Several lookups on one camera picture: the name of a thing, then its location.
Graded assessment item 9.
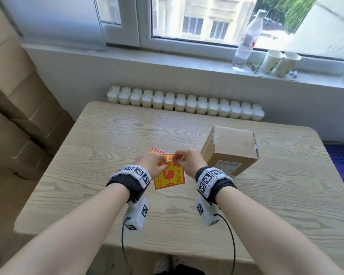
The red and yellow sticker sheet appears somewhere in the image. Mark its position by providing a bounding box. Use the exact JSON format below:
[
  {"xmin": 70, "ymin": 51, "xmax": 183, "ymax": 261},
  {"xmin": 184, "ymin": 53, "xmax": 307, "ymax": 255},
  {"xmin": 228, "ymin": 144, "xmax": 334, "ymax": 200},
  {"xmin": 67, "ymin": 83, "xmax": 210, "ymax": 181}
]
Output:
[{"xmin": 149, "ymin": 148, "xmax": 186, "ymax": 190}]

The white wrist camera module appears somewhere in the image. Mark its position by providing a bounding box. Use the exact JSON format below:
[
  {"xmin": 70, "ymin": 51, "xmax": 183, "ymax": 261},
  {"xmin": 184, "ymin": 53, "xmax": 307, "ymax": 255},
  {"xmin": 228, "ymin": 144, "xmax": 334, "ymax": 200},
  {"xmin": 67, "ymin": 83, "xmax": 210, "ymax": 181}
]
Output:
[
  {"xmin": 195, "ymin": 197, "xmax": 220, "ymax": 227},
  {"xmin": 122, "ymin": 196, "xmax": 149, "ymax": 231}
]

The white paper cup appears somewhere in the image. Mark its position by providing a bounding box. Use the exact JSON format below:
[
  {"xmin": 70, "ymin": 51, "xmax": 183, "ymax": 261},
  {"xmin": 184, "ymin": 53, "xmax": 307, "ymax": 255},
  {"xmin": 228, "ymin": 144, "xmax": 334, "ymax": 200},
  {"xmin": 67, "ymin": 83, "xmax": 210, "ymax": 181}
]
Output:
[
  {"xmin": 274, "ymin": 52, "xmax": 302, "ymax": 78},
  {"xmin": 259, "ymin": 50, "xmax": 284, "ymax": 74}
]

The blue mat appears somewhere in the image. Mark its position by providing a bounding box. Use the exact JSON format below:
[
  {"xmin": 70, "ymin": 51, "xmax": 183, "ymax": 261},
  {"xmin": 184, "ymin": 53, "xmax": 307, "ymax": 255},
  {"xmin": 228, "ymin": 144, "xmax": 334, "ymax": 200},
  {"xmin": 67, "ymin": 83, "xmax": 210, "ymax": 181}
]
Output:
[{"xmin": 323, "ymin": 144, "xmax": 344, "ymax": 181}]

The brown cardboard box with label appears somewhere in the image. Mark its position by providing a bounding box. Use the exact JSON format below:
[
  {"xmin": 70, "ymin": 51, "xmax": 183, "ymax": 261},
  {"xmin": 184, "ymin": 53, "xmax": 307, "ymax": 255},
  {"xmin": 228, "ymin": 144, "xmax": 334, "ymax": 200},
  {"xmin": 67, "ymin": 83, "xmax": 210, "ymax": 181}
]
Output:
[{"xmin": 200, "ymin": 125, "xmax": 259, "ymax": 179}]

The white radiator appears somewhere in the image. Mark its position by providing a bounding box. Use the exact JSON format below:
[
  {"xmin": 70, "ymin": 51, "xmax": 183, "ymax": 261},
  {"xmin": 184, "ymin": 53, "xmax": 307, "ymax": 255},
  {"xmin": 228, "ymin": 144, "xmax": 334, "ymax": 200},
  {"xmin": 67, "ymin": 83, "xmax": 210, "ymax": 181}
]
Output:
[{"xmin": 106, "ymin": 85, "xmax": 265, "ymax": 122}]

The white window frame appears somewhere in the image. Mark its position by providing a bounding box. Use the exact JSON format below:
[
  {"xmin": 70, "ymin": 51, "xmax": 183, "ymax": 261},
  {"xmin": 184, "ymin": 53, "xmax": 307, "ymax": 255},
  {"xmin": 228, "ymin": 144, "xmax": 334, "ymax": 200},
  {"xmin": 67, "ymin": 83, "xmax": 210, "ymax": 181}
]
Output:
[{"xmin": 93, "ymin": 0, "xmax": 344, "ymax": 75}]

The person's left hand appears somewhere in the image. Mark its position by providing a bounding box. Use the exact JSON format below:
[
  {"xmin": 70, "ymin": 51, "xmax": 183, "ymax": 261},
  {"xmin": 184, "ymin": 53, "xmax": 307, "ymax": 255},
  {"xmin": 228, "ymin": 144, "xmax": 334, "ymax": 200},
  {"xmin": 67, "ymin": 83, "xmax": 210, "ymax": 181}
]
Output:
[{"xmin": 135, "ymin": 152, "xmax": 170, "ymax": 178}]

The black wrist strap with markers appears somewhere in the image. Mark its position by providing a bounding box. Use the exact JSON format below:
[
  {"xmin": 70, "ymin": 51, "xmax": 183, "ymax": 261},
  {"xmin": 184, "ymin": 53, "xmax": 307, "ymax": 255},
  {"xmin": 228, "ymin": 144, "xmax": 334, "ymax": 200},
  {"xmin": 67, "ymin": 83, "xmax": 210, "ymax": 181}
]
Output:
[
  {"xmin": 105, "ymin": 165, "xmax": 152, "ymax": 204},
  {"xmin": 195, "ymin": 167, "xmax": 238, "ymax": 206}
]

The black cable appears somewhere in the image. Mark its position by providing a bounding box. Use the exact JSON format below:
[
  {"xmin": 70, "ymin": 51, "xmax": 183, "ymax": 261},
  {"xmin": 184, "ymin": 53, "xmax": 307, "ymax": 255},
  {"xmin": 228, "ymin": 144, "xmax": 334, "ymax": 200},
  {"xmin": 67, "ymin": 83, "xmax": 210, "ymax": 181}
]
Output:
[
  {"xmin": 121, "ymin": 217, "xmax": 133, "ymax": 275},
  {"xmin": 213, "ymin": 214, "xmax": 236, "ymax": 275}
]

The person's right hand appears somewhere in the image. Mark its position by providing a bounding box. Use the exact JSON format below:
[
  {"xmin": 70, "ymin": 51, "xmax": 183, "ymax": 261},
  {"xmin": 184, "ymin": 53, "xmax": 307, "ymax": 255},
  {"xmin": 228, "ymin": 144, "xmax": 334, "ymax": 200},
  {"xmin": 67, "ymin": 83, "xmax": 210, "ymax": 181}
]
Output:
[{"xmin": 173, "ymin": 148, "xmax": 209, "ymax": 180}]

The person's left forearm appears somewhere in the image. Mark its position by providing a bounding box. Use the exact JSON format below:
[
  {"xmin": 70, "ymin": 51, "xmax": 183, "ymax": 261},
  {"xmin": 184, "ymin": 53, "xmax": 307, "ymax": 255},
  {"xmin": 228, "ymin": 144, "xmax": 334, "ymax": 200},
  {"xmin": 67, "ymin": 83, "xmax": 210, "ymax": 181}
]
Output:
[{"xmin": 0, "ymin": 183, "xmax": 131, "ymax": 275}]

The grey window sill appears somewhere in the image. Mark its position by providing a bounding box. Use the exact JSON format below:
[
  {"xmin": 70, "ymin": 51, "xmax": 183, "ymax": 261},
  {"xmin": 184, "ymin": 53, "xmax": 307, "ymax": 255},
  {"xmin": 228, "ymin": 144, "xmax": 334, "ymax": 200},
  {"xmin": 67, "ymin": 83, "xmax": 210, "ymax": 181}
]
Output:
[{"xmin": 21, "ymin": 44, "xmax": 344, "ymax": 90}]

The clear plastic water bottle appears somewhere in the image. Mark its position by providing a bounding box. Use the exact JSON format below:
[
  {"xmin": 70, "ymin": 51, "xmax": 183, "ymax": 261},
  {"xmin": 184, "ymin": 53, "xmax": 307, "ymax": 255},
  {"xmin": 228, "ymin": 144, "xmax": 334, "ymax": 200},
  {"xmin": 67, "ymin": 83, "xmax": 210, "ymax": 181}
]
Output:
[{"xmin": 232, "ymin": 9, "xmax": 268, "ymax": 72}]

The stack of brown cardboard boxes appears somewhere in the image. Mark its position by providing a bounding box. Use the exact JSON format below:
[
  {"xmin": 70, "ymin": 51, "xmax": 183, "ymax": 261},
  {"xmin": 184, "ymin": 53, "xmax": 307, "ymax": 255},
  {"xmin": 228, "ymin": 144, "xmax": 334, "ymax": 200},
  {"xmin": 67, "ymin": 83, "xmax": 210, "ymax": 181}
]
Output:
[{"xmin": 0, "ymin": 0, "xmax": 75, "ymax": 181}]

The white patterned shoe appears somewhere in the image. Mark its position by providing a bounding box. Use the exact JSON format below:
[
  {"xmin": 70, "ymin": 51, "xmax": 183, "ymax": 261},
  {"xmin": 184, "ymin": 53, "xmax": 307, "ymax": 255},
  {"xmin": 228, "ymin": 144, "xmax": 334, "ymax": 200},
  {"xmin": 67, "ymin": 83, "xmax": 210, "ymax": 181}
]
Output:
[{"xmin": 153, "ymin": 254, "xmax": 172, "ymax": 275}]

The person's right forearm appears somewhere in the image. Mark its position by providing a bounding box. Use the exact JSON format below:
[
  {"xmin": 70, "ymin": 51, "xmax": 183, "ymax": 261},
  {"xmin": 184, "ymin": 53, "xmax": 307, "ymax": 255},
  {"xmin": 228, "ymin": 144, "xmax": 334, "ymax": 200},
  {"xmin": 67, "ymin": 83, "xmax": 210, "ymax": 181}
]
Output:
[{"xmin": 215, "ymin": 186, "xmax": 344, "ymax": 275}]

